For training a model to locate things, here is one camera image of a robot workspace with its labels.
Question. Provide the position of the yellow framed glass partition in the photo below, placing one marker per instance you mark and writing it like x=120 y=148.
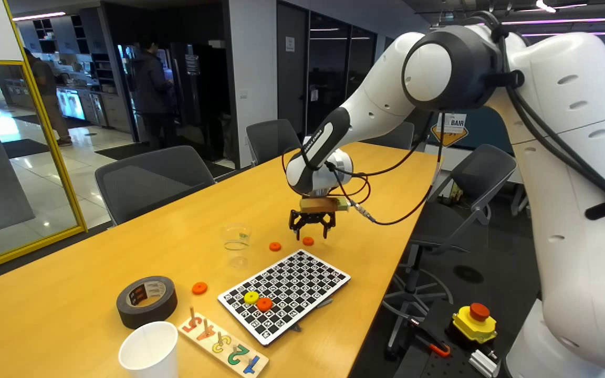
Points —
x=9 y=175

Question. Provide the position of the black white checkered calibration board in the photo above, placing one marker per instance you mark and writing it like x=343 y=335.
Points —
x=292 y=285

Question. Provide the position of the grey office chair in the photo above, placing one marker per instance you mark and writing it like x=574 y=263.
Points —
x=271 y=137
x=151 y=178
x=484 y=171

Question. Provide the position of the wooden number puzzle board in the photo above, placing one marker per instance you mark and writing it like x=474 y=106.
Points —
x=222 y=345

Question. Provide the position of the small white box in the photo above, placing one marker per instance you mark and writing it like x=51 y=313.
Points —
x=484 y=362

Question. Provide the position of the yellow red emergency stop button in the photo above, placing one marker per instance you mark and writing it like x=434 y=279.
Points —
x=475 y=324

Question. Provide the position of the white paper cup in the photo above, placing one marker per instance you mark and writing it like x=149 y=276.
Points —
x=149 y=354

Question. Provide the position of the black tape roll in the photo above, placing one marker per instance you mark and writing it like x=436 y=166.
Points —
x=146 y=303

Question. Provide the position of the person in corridor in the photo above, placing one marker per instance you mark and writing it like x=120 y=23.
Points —
x=47 y=90

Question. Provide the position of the yellow wooden disc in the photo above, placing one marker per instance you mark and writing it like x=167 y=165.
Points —
x=250 y=296

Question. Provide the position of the orange white sign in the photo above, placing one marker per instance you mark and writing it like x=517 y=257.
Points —
x=450 y=132

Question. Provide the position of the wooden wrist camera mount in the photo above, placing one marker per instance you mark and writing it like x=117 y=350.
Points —
x=320 y=203

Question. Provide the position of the transparent plastic cup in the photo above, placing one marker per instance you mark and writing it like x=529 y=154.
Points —
x=238 y=244

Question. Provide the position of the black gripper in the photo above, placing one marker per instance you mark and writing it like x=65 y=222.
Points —
x=313 y=214

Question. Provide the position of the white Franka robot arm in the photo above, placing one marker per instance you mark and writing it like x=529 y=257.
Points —
x=576 y=211

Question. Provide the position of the orange wooden disc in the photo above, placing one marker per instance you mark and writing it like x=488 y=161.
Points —
x=266 y=304
x=200 y=287
x=307 y=242
x=276 y=247

